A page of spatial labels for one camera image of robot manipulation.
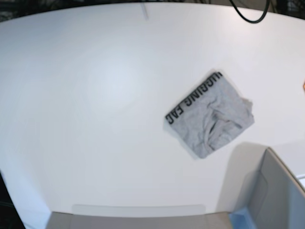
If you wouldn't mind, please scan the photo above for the grey t-shirt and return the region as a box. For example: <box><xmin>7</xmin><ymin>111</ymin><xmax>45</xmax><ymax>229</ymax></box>
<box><xmin>164</xmin><ymin>72</ymin><xmax>254</xmax><ymax>159</ymax></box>

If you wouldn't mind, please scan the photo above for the blue item in box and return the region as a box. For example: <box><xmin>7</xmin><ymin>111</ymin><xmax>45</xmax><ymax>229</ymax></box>
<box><xmin>229</xmin><ymin>208</ymin><xmax>255</xmax><ymax>229</ymax></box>

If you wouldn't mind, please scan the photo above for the grey cardboard box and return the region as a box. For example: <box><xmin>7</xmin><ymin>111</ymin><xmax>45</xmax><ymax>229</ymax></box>
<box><xmin>47</xmin><ymin>143</ymin><xmax>305</xmax><ymax>229</ymax></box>

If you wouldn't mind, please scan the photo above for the black hanging cable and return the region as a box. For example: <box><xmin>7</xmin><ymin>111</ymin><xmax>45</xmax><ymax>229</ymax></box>
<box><xmin>229</xmin><ymin>0</ymin><xmax>271</xmax><ymax>24</ymax></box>

